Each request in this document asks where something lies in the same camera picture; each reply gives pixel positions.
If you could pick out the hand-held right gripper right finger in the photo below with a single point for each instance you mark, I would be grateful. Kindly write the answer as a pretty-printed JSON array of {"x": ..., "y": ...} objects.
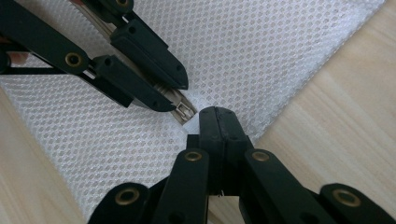
[{"x": 264, "y": 186}]

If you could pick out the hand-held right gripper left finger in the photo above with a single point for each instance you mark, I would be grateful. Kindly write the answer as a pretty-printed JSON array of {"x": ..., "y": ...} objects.
[{"x": 214, "y": 146}]

